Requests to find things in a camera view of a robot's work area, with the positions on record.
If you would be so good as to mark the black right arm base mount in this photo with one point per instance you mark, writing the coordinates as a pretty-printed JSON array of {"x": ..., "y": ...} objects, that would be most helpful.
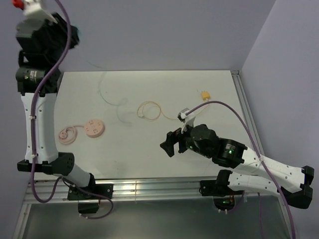
[{"x": 224, "y": 198}]

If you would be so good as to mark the yellow plug adapter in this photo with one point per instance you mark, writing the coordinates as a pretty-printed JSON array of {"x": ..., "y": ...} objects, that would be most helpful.
[{"x": 205, "y": 95}]

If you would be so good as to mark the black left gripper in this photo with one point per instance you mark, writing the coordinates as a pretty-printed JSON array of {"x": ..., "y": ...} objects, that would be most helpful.
[{"x": 60, "y": 26}]

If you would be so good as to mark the pink round power strip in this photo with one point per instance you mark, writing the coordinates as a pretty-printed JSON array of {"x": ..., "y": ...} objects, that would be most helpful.
[{"x": 94, "y": 128}]

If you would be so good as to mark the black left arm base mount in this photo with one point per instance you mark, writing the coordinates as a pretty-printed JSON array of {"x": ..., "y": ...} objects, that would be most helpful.
[{"x": 89, "y": 202}]

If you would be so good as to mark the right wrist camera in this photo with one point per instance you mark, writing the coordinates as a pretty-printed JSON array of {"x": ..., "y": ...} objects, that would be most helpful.
[{"x": 187, "y": 118}]

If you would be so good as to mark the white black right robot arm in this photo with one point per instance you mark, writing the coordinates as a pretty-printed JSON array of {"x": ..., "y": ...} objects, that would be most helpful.
[{"x": 242, "y": 169}]

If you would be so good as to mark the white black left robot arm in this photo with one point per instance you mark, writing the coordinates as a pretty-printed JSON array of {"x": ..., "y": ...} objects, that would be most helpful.
[{"x": 37, "y": 78}]

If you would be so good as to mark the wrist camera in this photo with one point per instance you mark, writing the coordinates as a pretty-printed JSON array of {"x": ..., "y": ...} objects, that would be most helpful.
[
  {"x": 187, "y": 118},
  {"x": 34, "y": 9}
]

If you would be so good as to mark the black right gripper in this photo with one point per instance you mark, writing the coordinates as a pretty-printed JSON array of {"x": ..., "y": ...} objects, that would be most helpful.
[{"x": 172, "y": 138}]

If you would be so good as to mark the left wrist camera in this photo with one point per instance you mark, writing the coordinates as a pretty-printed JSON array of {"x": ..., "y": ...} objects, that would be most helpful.
[{"x": 34, "y": 9}]

